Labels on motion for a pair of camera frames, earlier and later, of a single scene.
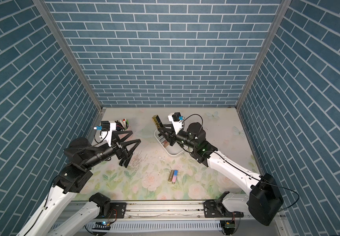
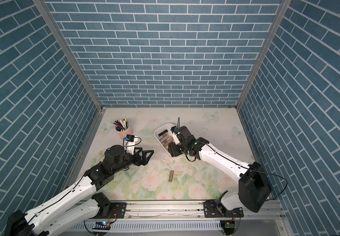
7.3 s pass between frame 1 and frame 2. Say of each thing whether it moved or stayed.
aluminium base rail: stayed
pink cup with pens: stayed
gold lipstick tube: stayed
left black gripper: moved
